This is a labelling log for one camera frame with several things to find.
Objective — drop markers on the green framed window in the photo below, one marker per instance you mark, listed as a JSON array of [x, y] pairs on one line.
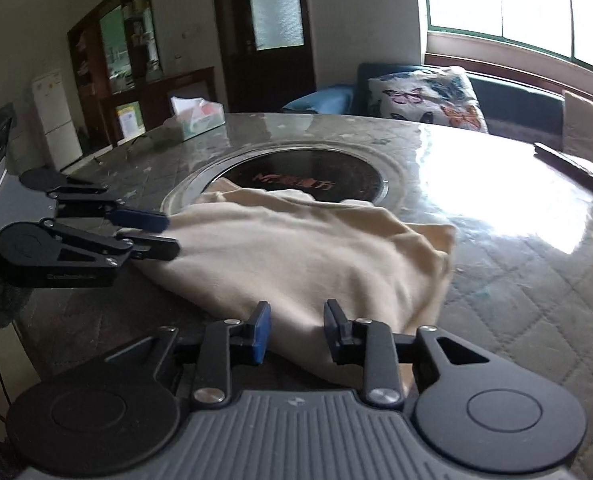
[[501, 0]]

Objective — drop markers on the dark wooden display cabinet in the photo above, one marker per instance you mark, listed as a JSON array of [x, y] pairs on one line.
[[89, 100]]

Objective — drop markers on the dark blue sofa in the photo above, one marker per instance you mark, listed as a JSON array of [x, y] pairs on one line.
[[516, 92]]

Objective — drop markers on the butterfly print pillow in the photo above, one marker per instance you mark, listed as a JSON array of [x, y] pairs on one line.
[[426, 95]]

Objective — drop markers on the tissue box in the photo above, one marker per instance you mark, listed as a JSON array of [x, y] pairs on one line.
[[201, 120]]

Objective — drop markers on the black remote control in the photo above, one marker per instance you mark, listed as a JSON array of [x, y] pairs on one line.
[[566, 162]]

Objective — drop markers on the round black induction cooktop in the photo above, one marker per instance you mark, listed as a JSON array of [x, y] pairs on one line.
[[301, 170]]

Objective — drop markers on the yellow green box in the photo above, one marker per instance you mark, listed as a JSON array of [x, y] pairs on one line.
[[129, 120]]

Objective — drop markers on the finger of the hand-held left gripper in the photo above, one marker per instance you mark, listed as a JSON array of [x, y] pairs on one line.
[[156, 249], [139, 220]]

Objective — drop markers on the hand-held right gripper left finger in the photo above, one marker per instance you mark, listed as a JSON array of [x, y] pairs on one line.
[[260, 335]]

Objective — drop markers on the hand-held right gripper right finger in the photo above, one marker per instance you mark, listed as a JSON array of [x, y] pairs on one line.
[[334, 332]]

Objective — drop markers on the beige pillow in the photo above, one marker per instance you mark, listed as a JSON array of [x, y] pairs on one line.
[[591, 125]]

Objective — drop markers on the white refrigerator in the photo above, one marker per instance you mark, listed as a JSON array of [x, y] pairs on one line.
[[56, 120]]

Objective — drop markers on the cream garment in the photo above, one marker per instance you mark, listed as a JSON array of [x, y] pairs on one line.
[[301, 260]]

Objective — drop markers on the dark wooden door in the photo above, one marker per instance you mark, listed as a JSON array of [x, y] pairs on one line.
[[236, 75]]

